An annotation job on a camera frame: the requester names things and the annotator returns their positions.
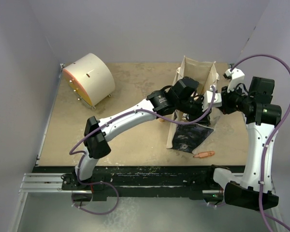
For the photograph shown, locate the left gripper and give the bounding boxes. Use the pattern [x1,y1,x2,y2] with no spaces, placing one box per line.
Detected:
[176,96,211,126]

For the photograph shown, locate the canvas tote bag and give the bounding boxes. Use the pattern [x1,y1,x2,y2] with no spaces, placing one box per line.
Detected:
[166,57,219,154]

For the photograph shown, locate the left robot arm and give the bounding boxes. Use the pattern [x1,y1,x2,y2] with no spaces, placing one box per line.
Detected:
[72,77,215,189]

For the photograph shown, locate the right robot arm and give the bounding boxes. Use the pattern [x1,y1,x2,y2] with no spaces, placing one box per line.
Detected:
[205,77,282,211]

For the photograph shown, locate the orange highlighter pen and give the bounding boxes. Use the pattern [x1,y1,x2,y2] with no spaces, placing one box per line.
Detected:
[193,151,215,159]

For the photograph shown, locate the white cylindrical box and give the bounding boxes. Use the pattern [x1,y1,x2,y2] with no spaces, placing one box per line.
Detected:
[62,53,116,109]

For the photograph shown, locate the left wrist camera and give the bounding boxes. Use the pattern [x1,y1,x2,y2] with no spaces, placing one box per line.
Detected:
[202,85,222,111]

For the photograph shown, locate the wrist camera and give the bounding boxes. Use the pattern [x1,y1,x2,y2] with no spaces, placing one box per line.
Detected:
[202,85,222,111]
[223,68,245,93]

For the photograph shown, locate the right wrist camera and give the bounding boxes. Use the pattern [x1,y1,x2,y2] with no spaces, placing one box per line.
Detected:
[223,68,245,93]

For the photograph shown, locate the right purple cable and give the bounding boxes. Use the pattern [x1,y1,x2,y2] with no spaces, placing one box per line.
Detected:
[206,54,290,232]

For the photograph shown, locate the purple cable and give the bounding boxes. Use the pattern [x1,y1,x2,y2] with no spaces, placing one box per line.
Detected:
[69,86,218,215]
[206,54,290,232]

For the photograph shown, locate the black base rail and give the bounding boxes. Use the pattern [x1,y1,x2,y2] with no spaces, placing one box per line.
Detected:
[32,165,247,201]

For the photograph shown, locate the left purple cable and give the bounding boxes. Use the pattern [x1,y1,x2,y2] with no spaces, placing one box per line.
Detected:
[69,86,218,215]

